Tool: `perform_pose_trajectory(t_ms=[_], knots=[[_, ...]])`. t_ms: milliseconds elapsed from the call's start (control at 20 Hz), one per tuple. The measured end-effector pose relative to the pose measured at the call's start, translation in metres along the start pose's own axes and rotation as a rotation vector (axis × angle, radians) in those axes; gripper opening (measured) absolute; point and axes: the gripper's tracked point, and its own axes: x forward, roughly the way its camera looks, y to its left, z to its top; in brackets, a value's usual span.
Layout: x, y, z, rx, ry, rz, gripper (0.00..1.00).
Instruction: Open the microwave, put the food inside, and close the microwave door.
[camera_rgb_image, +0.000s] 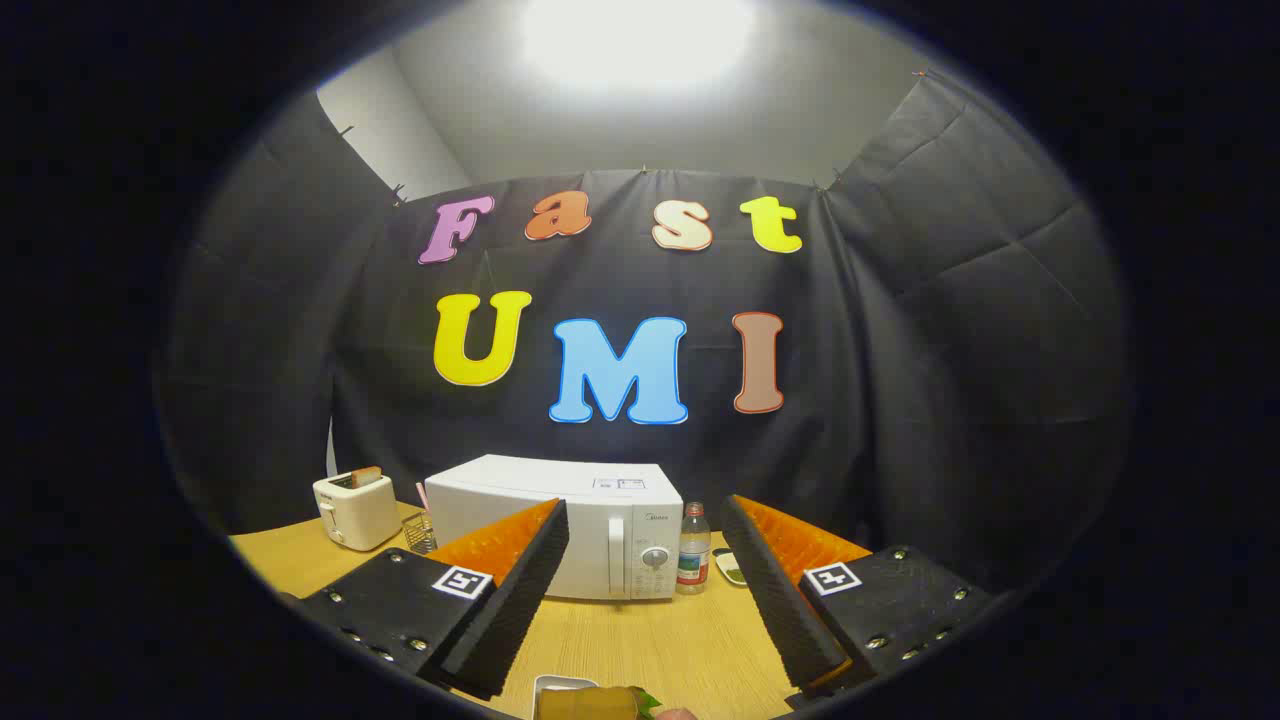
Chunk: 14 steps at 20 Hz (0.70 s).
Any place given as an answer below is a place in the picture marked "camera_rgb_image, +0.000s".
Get black backdrop cloth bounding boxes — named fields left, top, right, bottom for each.
left=155, top=75, right=1136, bottom=601

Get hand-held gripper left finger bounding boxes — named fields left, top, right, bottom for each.
left=300, top=498, right=571, bottom=701

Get brown bread lettuce sandwich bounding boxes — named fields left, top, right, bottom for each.
left=537, top=686, right=663, bottom=720

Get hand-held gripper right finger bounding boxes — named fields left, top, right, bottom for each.
left=720, top=494, right=996, bottom=701

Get white microwave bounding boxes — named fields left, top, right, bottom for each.
left=424, top=455, right=685, bottom=601

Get clear plastic bottle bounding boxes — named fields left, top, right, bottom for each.
left=676, top=502, right=712, bottom=596

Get white toaster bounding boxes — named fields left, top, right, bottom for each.
left=312, top=470, right=403, bottom=552

